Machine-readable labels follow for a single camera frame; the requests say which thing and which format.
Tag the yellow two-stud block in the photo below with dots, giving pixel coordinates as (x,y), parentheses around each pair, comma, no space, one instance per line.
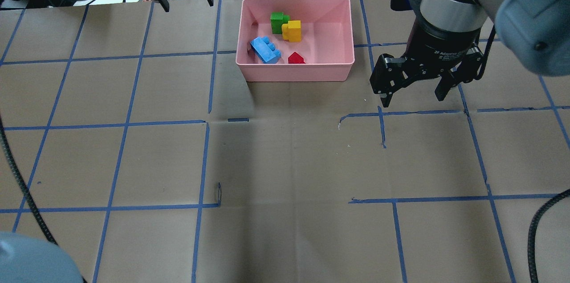
(292,31)

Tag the blue three-stud block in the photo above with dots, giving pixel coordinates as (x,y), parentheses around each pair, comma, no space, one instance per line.
(265,50)

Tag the pink plastic box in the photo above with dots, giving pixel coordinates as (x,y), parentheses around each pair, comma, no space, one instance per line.
(327,41)

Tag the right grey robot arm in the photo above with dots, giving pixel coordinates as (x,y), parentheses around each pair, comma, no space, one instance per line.
(536,31)

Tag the green two-stud block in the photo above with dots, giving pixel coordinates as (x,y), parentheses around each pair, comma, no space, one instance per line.
(277,19)

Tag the red small block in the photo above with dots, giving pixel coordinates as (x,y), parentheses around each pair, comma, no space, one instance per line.
(295,58)

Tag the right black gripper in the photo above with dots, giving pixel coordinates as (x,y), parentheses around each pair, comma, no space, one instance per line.
(442,45)

